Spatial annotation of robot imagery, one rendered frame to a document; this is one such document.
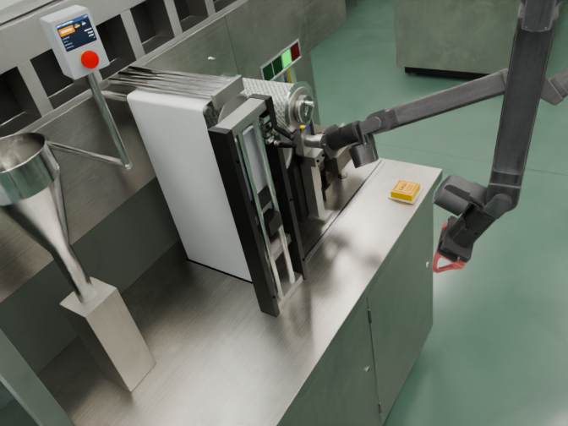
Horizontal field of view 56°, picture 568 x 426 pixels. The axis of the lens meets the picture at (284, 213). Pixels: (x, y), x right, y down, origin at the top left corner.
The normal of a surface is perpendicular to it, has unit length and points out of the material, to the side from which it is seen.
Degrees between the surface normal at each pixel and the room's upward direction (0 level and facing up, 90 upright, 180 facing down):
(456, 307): 0
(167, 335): 0
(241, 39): 90
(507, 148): 89
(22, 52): 90
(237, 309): 0
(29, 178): 90
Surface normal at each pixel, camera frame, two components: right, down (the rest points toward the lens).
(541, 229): -0.17, -0.77
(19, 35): 0.83, 0.22
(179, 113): -0.53, 0.59
